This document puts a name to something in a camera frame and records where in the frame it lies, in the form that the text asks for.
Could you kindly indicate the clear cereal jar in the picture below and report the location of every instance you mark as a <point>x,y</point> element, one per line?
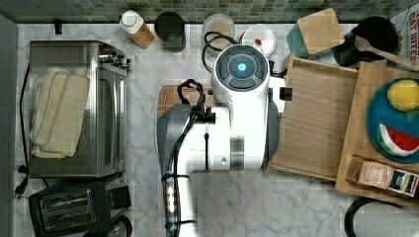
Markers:
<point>214,24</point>

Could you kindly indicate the large bamboo board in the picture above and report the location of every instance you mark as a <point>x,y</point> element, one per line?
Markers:
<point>357,143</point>

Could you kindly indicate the folded beige towel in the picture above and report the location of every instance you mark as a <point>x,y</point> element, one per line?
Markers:
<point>60,98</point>

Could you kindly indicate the white capped juice bottle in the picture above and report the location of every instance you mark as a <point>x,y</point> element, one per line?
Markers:
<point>137,29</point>

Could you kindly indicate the plush watermelon slice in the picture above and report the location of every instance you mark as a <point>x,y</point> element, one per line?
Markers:
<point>395,142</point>

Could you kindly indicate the blue round plate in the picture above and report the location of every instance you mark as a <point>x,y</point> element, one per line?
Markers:
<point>380,111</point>

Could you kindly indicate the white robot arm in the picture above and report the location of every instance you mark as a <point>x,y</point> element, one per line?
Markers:
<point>240,132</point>

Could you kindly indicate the wooden tea bag holder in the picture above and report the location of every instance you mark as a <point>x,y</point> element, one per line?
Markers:
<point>373,174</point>

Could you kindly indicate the stainless steel toaster oven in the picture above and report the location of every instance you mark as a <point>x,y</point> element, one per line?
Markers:
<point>100,151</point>

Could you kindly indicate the teal box with bamboo lid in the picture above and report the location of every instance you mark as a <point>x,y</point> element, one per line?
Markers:
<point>316,34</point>

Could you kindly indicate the wooden cutting board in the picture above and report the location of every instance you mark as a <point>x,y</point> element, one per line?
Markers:
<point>168,97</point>

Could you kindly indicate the oat bites box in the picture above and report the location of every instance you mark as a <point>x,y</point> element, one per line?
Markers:
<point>407,26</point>

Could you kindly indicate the black two-slot toaster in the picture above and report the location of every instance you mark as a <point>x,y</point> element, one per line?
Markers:
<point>67,209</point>

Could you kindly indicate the bamboo tray box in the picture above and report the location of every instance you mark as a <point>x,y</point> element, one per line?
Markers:
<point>314,124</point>

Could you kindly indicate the black round pot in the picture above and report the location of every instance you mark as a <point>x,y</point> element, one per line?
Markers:
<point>379,31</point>

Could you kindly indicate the dark grey empty cup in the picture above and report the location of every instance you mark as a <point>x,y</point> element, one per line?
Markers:
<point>170,28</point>

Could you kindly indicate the wooden spoon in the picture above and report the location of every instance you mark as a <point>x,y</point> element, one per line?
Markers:
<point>364,45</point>

